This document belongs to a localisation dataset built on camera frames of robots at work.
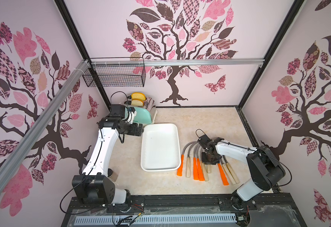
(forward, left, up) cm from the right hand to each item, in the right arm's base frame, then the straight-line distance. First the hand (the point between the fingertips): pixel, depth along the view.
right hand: (205, 161), depth 89 cm
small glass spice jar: (-10, +55, +9) cm, 57 cm away
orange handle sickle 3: (-12, -9, +1) cm, 15 cm away
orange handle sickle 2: (-6, +5, +1) cm, 8 cm away
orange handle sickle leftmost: (-6, +17, +1) cm, 18 cm away
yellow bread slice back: (+42, +45, +21) cm, 65 cm away
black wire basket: (+72, +69, +19) cm, 102 cm away
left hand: (+9, +43, +21) cm, 49 cm away
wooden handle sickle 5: (-11, -15, +2) cm, 18 cm away
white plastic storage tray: (+10, +30, +2) cm, 31 cm away
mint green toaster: (+29, +41, +15) cm, 53 cm away
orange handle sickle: (-8, +8, +2) cm, 11 cm away
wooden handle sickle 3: (-5, -1, +1) cm, 5 cm away
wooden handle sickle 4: (-13, -13, +2) cm, 18 cm away
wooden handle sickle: (-1, +11, +1) cm, 12 cm away
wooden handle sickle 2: (-10, +2, +1) cm, 10 cm away
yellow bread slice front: (+36, +45, +20) cm, 61 cm away
